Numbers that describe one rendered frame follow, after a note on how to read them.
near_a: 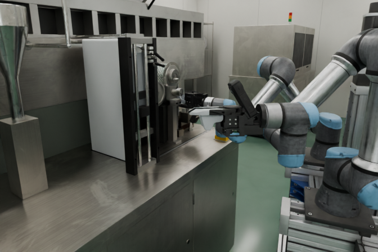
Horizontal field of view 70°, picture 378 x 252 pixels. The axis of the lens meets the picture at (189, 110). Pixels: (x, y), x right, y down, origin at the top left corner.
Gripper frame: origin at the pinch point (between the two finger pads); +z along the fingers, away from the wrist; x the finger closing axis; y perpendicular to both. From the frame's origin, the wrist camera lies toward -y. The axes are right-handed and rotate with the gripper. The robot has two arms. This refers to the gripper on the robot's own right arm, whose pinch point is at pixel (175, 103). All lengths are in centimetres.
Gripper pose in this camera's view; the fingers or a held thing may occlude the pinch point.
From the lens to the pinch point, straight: 152.3
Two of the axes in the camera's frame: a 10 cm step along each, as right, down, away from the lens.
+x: -5.5, 2.0, -8.1
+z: -8.3, -1.3, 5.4
